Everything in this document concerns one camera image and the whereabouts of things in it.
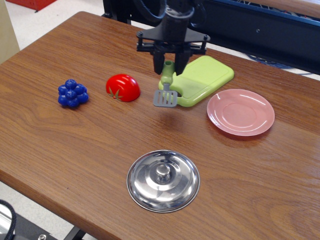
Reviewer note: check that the black base with screw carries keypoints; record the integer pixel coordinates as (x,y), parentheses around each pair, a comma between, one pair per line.
(26,230)

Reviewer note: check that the red box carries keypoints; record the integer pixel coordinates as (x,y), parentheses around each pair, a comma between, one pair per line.
(36,5)

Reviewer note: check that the steel pot lid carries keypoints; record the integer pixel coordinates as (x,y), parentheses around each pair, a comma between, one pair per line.
(163,181)

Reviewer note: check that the green plastic cutting board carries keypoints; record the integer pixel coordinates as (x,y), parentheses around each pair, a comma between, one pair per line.
(199,79)

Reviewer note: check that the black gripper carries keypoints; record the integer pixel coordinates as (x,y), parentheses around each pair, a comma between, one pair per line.
(173,36)

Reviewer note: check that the pink plastic plate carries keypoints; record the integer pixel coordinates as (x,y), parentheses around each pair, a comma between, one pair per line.
(240,112)

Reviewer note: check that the green handled grey spatula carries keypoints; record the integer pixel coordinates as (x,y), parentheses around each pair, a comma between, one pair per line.
(166,98)

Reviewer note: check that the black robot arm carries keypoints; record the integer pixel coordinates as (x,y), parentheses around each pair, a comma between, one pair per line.
(178,5)

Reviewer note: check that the black metal frame rail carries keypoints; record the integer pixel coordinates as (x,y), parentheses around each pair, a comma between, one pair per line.
(273,33)

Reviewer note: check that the red toy tomato half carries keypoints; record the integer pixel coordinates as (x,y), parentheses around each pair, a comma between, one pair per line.
(123,87)

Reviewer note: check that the blue toy grapes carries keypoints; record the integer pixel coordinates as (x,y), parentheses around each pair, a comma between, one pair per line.
(72,94)

